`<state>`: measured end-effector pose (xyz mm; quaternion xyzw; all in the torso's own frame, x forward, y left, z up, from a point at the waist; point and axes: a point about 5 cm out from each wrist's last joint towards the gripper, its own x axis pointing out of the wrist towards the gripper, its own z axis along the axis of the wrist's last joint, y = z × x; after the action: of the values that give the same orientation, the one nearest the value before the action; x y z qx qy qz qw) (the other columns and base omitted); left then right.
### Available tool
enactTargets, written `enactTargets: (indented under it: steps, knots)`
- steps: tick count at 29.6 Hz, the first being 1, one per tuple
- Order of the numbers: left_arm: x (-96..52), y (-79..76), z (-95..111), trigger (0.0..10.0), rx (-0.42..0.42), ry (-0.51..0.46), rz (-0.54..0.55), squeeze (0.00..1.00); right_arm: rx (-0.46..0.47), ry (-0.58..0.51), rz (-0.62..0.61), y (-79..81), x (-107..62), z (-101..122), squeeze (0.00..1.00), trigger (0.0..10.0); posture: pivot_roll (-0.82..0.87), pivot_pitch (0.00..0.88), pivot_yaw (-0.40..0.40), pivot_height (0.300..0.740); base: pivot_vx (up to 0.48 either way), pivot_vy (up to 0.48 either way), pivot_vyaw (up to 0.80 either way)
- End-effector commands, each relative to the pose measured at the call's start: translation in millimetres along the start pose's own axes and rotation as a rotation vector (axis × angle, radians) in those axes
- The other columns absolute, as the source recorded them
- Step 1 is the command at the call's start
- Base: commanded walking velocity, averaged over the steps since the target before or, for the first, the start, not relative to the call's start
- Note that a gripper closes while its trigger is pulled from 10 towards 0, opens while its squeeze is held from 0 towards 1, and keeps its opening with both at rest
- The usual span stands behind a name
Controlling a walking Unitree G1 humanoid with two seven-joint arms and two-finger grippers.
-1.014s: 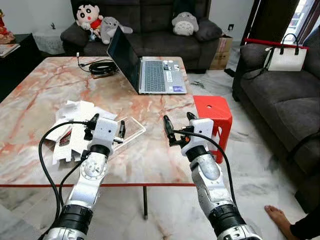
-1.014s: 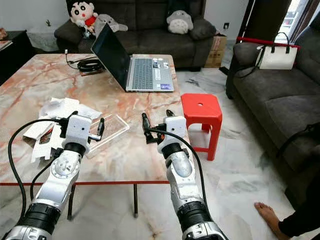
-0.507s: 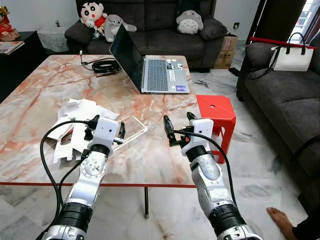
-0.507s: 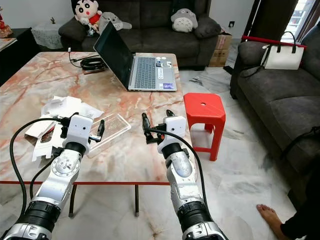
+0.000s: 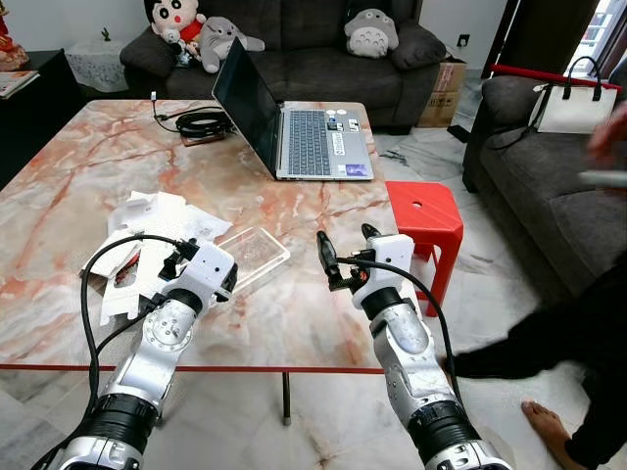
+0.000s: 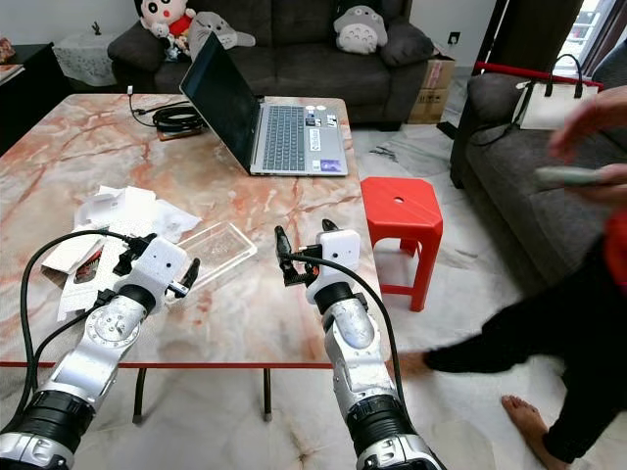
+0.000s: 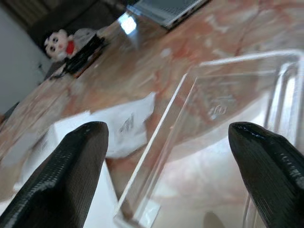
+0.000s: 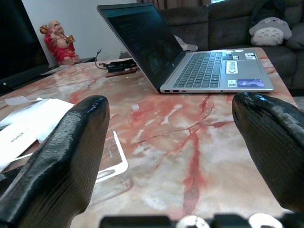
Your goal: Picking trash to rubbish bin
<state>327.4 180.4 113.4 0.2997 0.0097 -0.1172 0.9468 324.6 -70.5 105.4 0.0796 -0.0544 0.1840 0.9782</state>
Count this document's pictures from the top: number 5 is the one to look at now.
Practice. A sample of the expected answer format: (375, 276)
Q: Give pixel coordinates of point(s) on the clear plastic tray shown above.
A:
(257, 253)

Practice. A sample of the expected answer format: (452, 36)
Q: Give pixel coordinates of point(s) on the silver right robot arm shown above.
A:
(404, 338)

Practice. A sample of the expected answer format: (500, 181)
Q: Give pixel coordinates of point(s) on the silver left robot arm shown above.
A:
(162, 338)

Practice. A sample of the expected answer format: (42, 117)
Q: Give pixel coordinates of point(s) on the person's bare hand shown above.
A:
(612, 137)

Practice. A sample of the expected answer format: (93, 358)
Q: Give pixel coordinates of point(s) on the white cardboard packaging red print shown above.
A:
(127, 294)

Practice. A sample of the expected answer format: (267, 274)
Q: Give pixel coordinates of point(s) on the white crumpled paper wrapper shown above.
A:
(167, 211)

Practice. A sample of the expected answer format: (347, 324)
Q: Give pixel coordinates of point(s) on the red plastic stool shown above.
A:
(421, 208)

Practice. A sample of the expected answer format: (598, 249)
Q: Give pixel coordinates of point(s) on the silver open laptop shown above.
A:
(313, 142)

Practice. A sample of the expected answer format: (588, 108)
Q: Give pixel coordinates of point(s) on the brown flat mat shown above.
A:
(201, 141)

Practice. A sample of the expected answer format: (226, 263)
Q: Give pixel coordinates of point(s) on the black metal table leg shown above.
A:
(286, 397)

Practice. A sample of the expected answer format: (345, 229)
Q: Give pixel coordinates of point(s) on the person's right bare foot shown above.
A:
(451, 367)

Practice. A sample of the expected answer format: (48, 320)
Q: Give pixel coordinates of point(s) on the person's bare foot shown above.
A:
(451, 367)
(551, 431)

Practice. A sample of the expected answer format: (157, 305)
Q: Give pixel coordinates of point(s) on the brown cardboard box with print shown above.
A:
(443, 93)

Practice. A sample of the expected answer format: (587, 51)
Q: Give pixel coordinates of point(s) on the grey phone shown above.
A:
(602, 179)

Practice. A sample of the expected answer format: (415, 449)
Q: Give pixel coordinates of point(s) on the long dark grey sofa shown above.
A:
(313, 69)

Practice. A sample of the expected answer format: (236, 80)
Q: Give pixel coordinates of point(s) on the short dark grey sofa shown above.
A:
(539, 186)

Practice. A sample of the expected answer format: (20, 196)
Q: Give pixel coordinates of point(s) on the dark grey sofa cushion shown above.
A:
(421, 47)
(147, 54)

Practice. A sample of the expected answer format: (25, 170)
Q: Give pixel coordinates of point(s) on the person's right leg black trousers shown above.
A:
(529, 348)

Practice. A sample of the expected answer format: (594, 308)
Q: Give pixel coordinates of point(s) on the person's leg black trousers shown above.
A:
(529, 348)
(602, 392)

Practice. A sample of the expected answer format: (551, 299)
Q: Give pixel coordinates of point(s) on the black cabinet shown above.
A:
(39, 122)

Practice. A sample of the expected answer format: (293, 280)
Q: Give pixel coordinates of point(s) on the person's left leg black trousers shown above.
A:
(602, 392)

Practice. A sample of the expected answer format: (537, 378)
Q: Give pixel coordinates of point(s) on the round grey Totoro plush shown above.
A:
(370, 34)

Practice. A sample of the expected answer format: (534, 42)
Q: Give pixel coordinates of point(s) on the side table white lace cloth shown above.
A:
(96, 64)

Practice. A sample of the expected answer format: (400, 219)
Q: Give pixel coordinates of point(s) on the grey plush with long limbs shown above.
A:
(223, 39)

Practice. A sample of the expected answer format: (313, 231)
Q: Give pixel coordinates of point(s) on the small plant ornament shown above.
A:
(106, 36)

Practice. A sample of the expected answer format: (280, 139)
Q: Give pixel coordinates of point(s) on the magazine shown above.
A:
(15, 83)

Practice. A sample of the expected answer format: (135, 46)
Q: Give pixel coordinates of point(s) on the cartoon boy plush doll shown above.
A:
(176, 15)

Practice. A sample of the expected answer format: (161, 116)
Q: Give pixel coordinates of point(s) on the person's left bare foot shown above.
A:
(551, 431)

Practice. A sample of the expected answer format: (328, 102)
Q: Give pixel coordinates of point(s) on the dark curtain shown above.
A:
(549, 29)

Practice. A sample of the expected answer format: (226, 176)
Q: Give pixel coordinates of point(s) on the bright window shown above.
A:
(600, 24)

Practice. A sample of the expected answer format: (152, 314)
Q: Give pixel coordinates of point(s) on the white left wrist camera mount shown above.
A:
(208, 269)

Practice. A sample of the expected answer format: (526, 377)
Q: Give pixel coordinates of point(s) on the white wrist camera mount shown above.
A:
(208, 269)
(387, 264)

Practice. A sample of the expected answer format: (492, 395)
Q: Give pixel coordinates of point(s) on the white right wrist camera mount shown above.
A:
(387, 264)

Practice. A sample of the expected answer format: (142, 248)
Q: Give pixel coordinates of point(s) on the wall socket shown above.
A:
(462, 40)

